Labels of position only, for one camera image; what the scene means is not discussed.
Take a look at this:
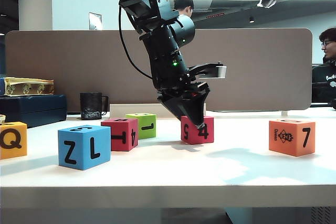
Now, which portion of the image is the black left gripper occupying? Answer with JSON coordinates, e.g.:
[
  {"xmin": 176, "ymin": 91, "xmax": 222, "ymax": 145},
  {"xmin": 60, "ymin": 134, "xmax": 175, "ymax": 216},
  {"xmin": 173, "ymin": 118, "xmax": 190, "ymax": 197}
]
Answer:
[{"xmin": 148, "ymin": 45, "xmax": 211, "ymax": 130}]

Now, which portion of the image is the pink block 4 5 C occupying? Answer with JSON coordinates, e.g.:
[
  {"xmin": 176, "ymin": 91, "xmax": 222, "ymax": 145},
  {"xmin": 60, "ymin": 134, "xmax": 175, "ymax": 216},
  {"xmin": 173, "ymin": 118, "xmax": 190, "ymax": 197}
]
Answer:
[{"xmin": 180, "ymin": 115, "xmax": 215, "ymax": 145}]

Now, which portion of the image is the pink block R T 4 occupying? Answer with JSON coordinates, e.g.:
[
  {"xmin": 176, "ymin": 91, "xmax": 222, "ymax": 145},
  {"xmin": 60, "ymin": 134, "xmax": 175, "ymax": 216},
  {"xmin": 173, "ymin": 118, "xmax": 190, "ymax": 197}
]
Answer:
[{"xmin": 101, "ymin": 118, "xmax": 139, "ymax": 152}]

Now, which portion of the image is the orange block 7 2 Q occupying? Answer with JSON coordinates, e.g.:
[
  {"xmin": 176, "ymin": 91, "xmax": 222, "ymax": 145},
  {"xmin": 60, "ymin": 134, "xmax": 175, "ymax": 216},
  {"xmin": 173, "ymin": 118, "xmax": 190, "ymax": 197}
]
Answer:
[{"xmin": 268, "ymin": 119, "xmax": 316, "ymax": 157}]

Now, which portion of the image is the yellow block Q A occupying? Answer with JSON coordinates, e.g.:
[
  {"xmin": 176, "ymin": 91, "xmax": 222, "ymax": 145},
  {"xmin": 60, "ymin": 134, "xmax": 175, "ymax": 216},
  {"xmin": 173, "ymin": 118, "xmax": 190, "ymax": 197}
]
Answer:
[{"xmin": 0, "ymin": 121, "xmax": 28, "ymax": 160}]

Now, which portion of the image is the green block Q L U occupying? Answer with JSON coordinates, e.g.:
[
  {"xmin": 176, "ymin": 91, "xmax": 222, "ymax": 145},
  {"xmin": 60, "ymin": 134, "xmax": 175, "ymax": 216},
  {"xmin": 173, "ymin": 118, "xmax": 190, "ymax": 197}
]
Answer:
[{"xmin": 125, "ymin": 113, "xmax": 157, "ymax": 140}]

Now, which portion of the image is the person in red shirt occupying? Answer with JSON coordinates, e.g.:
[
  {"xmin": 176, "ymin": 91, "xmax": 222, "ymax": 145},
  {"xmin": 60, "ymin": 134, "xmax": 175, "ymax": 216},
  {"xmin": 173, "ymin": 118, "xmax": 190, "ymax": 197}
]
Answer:
[{"xmin": 173, "ymin": 0, "xmax": 195, "ymax": 19}]

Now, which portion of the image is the black mug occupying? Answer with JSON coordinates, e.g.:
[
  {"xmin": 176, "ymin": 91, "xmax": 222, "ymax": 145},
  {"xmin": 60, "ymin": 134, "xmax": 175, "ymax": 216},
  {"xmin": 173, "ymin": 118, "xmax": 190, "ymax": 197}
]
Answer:
[{"xmin": 80, "ymin": 92, "xmax": 109, "ymax": 120}]

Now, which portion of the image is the person in dark green shirt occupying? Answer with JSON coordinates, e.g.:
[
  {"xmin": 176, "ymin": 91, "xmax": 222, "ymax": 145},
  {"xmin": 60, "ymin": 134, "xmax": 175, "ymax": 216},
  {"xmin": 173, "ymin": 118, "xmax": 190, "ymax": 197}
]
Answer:
[{"xmin": 311, "ymin": 27, "xmax": 336, "ymax": 104}]

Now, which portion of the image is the blue block Z L 3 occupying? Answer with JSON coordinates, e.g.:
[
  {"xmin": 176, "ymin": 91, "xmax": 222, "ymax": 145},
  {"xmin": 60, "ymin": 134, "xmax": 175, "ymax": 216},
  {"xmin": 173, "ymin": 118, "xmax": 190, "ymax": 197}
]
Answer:
[{"xmin": 57, "ymin": 125, "xmax": 111, "ymax": 171}]

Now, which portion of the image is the brown desk divider panel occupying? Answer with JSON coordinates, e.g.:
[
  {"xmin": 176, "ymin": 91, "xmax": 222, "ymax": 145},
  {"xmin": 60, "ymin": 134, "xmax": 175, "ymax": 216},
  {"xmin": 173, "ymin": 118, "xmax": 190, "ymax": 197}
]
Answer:
[{"xmin": 5, "ymin": 28, "xmax": 313, "ymax": 112}]

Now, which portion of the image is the dark blue case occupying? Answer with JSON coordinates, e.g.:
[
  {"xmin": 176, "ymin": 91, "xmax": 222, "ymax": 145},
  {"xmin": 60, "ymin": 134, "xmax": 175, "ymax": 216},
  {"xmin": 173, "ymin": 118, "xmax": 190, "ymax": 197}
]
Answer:
[{"xmin": 0, "ymin": 94, "xmax": 68, "ymax": 129}]

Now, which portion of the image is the gold ornate box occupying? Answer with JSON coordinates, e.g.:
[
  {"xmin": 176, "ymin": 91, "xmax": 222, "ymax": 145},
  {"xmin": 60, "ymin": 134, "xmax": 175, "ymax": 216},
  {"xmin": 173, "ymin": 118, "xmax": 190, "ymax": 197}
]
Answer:
[{"xmin": 0, "ymin": 77, "xmax": 55, "ymax": 97}]

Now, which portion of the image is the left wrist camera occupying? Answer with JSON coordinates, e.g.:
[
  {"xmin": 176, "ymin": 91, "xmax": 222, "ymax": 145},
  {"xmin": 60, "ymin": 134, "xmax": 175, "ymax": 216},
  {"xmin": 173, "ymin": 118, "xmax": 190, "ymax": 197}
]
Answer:
[{"xmin": 187, "ymin": 62, "xmax": 227, "ymax": 80}]

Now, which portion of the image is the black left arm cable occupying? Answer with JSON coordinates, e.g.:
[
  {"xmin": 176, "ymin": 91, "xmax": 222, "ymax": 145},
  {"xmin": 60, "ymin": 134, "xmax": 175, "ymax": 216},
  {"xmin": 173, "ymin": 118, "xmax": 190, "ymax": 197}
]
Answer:
[{"xmin": 118, "ymin": 6, "xmax": 154, "ymax": 80}]

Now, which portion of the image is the wall sign on pillar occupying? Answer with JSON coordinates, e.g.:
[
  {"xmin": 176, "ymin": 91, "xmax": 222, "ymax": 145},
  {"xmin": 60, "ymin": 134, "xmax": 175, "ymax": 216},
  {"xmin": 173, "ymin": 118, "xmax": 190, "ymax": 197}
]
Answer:
[{"xmin": 88, "ymin": 12, "xmax": 103, "ymax": 31}]

